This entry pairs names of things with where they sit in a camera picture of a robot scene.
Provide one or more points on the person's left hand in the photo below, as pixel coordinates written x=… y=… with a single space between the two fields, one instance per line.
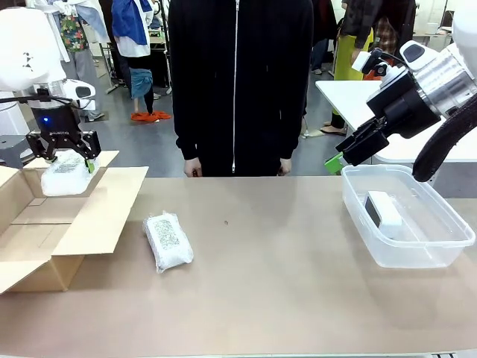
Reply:
x=285 y=168

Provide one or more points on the person's right hand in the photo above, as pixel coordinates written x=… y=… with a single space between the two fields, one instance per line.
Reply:
x=192 y=168

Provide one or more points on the orange cloth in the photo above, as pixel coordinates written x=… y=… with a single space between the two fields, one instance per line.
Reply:
x=149 y=116

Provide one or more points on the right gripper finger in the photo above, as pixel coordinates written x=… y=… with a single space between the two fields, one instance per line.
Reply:
x=367 y=149
x=361 y=135

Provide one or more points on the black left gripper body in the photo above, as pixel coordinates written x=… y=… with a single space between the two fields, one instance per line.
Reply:
x=56 y=127

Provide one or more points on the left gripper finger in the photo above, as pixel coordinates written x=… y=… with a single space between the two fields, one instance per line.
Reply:
x=91 y=154
x=41 y=153

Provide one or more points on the white background table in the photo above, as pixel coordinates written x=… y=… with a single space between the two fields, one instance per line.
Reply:
x=350 y=100

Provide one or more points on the open brown cardboard box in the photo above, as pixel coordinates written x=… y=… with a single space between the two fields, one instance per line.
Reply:
x=93 y=220

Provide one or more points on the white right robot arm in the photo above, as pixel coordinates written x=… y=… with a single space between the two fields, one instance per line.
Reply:
x=439 y=74

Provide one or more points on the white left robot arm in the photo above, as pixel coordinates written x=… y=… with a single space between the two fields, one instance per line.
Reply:
x=26 y=48

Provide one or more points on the person in black hoodie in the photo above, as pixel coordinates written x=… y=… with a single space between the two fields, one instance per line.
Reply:
x=238 y=74

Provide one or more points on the bubble-wrapped clock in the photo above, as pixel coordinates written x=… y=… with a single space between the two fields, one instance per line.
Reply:
x=167 y=242
x=65 y=179

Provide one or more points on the cart with green box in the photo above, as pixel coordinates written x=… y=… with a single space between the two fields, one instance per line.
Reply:
x=156 y=35

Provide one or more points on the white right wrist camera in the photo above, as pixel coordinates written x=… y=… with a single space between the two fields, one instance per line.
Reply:
x=360 y=61

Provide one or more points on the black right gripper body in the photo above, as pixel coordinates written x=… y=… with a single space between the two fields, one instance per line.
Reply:
x=406 y=108

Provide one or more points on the person in blue jeans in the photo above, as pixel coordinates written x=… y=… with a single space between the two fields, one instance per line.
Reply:
x=320 y=56

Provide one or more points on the small white black box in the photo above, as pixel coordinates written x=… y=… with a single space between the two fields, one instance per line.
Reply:
x=387 y=212

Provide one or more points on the clear plastic container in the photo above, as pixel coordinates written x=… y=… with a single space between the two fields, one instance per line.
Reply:
x=428 y=238

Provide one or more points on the person in yellow apron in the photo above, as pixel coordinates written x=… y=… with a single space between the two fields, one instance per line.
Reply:
x=352 y=48

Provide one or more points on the figure in blue white jacket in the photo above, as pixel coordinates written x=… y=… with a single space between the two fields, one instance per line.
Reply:
x=128 y=22

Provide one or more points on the mannequin with floral shirt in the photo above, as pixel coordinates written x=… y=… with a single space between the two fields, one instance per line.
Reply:
x=80 y=44

